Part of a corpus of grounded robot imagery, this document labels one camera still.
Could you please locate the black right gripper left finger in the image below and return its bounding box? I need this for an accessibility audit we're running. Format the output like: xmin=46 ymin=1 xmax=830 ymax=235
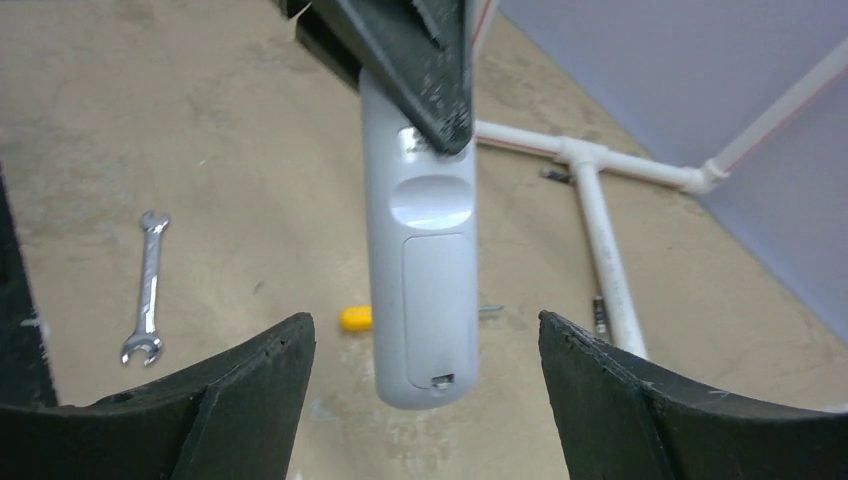
xmin=1 ymin=312 xmax=315 ymax=480

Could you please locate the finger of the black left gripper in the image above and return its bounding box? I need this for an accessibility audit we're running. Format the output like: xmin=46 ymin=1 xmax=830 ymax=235
xmin=311 ymin=1 xmax=474 ymax=154

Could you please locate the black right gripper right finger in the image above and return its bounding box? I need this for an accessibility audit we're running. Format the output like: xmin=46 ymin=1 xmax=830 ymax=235
xmin=538 ymin=311 xmax=847 ymax=479

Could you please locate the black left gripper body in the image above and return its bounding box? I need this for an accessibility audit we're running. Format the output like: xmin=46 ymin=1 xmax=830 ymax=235
xmin=276 ymin=0 xmax=361 ymax=90

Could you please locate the white remote control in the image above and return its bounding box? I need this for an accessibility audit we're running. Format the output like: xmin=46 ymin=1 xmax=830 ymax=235
xmin=359 ymin=71 xmax=479 ymax=410

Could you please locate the black aa battery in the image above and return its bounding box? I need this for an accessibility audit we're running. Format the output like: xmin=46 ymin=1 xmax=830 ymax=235
xmin=592 ymin=296 xmax=610 ymax=340
xmin=539 ymin=168 xmax=573 ymax=184

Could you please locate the silver open-end wrench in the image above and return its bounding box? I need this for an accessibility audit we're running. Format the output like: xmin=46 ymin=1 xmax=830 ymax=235
xmin=120 ymin=210 xmax=170 ymax=367

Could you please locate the black AA battery far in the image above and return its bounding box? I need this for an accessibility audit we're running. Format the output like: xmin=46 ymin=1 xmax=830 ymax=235
xmin=539 ymin=168 xmax=573 ymax=184

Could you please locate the yellow handled screwdriver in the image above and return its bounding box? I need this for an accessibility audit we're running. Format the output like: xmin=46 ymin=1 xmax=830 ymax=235
xmin=339 ymin=305 xmax=504 ymax=332

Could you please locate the white PVC pipe frame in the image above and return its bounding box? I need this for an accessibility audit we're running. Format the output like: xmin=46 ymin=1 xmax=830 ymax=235
xmin=473 ymin=1 xmax=847 ymax=356

